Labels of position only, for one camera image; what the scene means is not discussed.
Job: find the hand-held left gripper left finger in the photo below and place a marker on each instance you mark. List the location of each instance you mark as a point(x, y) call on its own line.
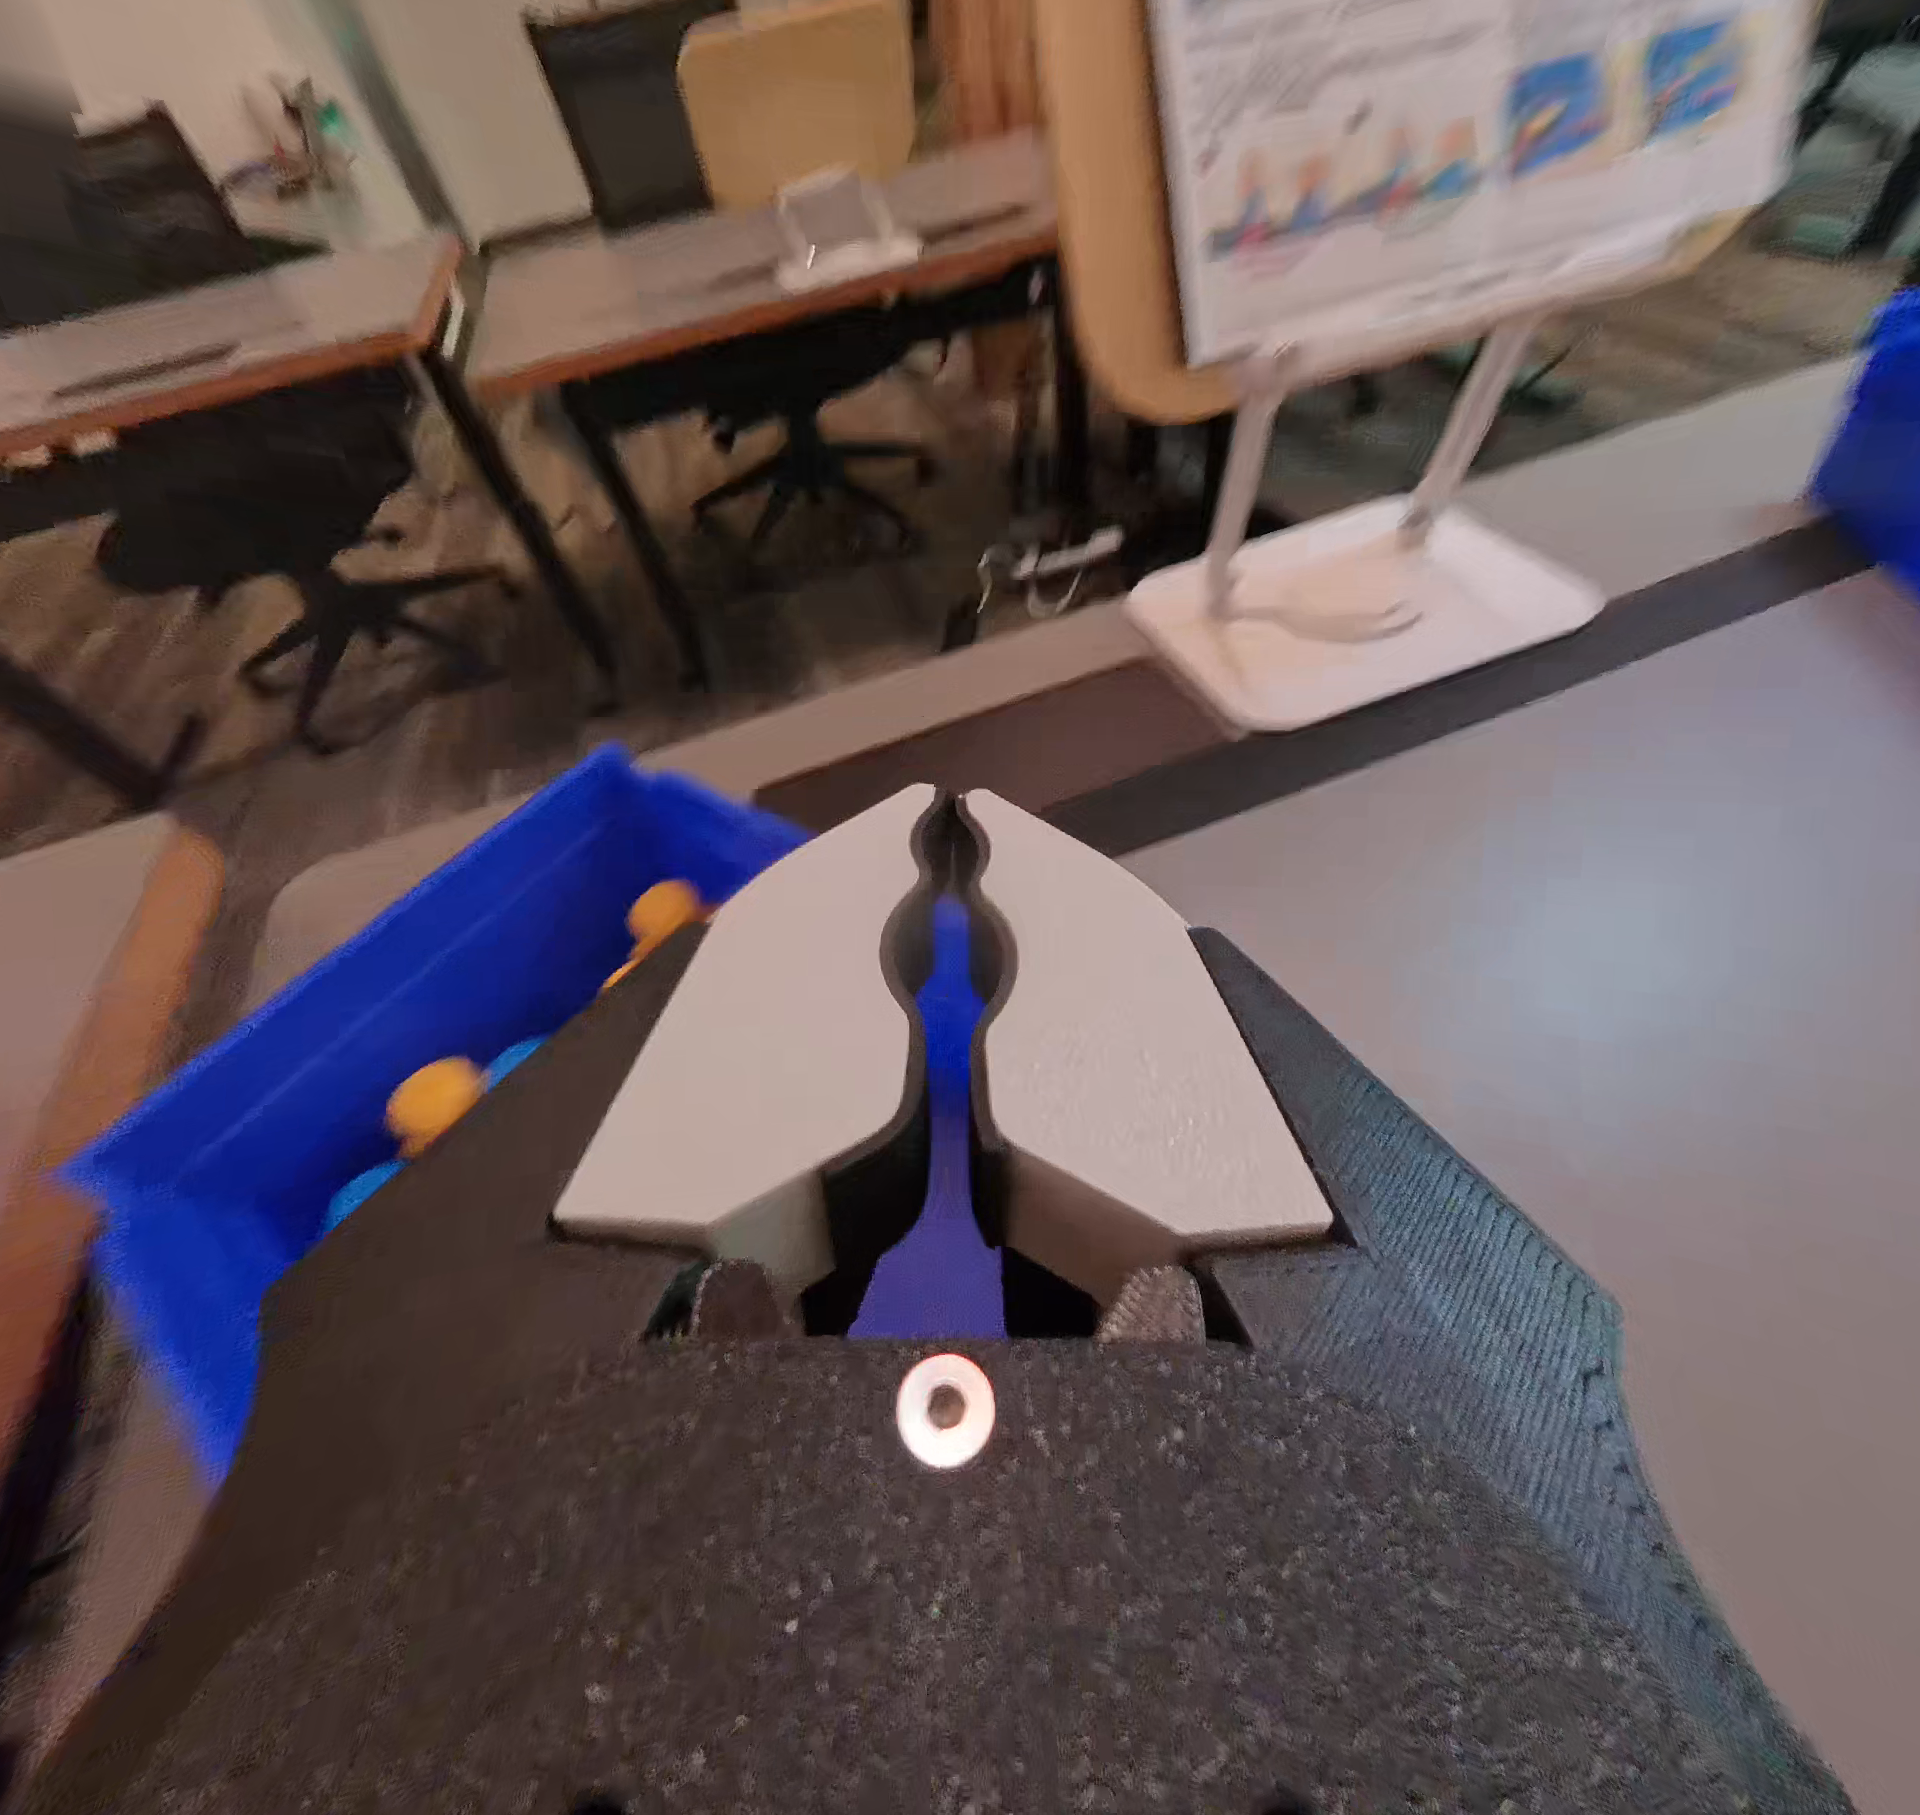
point(749, 1065)

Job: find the white power strip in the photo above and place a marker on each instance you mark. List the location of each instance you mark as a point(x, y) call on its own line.
point(1065, 552)

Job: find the black office chair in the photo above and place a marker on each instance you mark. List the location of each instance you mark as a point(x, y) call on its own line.
point(134, 225)
point(809, 436)
point(616, 105)
point(255, 497)

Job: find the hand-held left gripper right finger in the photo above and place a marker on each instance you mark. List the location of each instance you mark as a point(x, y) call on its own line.
point(1141, 1079)

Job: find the wooden pillar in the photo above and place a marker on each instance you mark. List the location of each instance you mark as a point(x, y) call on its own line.
point(975, 15)

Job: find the blue plastic bin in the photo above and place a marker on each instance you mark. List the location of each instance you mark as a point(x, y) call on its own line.
point(1874, 436)
point(374, 1004)

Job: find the printed instruction sheet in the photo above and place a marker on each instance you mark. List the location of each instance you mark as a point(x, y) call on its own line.
point(1471, 119)

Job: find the grey wood-edged side table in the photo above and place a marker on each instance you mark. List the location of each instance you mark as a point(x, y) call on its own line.
point(76, 946)

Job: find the pile of mega blocks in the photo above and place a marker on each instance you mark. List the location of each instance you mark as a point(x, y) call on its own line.
point(436, 1103)

